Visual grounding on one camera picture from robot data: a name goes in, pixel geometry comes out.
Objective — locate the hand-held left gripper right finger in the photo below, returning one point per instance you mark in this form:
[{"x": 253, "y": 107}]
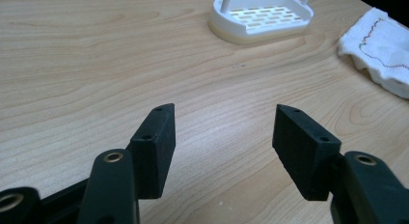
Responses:
[{"x": 302, "y": 153}]

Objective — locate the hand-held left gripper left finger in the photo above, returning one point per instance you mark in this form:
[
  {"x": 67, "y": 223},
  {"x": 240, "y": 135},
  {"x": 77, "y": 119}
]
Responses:
[{"x": 154, "y": 159}]

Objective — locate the white stitched cloth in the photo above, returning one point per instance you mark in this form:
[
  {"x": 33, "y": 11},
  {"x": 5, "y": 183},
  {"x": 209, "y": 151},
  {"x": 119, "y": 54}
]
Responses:
[{"x": 379, "y": 50}]

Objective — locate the white slotted drain rack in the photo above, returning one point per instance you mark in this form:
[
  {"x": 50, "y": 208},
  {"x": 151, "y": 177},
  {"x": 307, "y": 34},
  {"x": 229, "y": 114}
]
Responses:
[{"x": 260, "y": 19}]

